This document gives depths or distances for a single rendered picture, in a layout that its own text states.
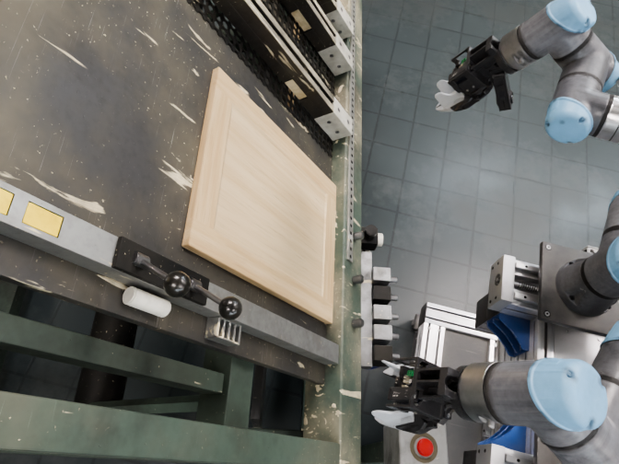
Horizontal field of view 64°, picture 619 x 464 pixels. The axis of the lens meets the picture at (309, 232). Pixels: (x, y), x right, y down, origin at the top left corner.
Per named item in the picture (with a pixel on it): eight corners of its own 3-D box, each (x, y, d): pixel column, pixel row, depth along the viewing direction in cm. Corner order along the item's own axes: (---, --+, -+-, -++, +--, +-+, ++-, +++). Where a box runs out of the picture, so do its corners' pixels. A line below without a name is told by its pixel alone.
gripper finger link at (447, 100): (422, 98, 114) (452, 76, 106) (440, 110, 116) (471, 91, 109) (420, 108, 113) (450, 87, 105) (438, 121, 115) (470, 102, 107)
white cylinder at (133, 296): (119, 305, 77) (157, 319, 84) (133, 303, 76) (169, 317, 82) (123, 286, 79) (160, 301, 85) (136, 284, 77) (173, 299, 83)
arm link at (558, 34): (599, 36, 85) (568, 1, 82) (541, 70, 94) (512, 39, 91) (602, 12, 89) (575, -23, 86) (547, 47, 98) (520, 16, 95)
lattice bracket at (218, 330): (227, 346, 98) (239, 345, 96) (204, 338, 93) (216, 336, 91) (229, 326, 100) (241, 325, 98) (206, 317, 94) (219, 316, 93)
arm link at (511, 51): (542, 39, 98) (541, 69, 94) (521, 52, 101) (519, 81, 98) (517, 17, 95) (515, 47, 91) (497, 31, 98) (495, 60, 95)
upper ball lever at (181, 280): (139, 272, 78) (187, 305, 70) (120, 264, 75) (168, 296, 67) (151, 251, 79) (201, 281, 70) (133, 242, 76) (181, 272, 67)
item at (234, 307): (191, 295, 87) (239, 326, 79) (176, 289, 84) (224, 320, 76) (202, 276, 88) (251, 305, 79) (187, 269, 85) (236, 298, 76)
